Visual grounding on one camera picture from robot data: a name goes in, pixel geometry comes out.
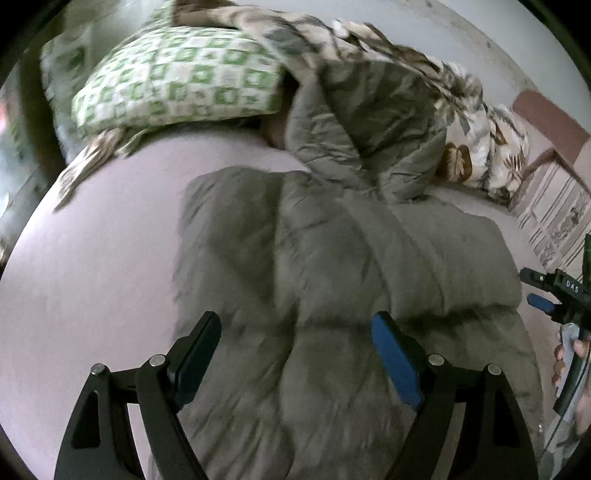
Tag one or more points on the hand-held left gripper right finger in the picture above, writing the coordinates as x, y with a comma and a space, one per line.
395, 362

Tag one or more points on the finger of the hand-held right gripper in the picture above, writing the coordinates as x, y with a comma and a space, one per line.
540, 303
535, 278

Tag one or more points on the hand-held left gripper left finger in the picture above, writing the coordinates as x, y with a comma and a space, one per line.
202, 353

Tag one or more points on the grey quilted jacket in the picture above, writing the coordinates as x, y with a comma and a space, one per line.
300, 254

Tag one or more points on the person's right hand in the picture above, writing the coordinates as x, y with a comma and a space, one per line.
559, 364

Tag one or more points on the striped seat cushion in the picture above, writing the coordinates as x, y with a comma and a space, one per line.
561, 221

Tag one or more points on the floral leaf print blanket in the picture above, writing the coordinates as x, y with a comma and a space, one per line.
485, 138

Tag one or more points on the brown wooden armchair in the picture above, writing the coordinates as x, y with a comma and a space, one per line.
549, 124

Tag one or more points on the green patterned pillow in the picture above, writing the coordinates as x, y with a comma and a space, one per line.
175, 78

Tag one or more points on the pale leaf print pillow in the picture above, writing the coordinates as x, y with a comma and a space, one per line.
60, 74

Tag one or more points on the brown cloth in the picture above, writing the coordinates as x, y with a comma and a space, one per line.
198, 10

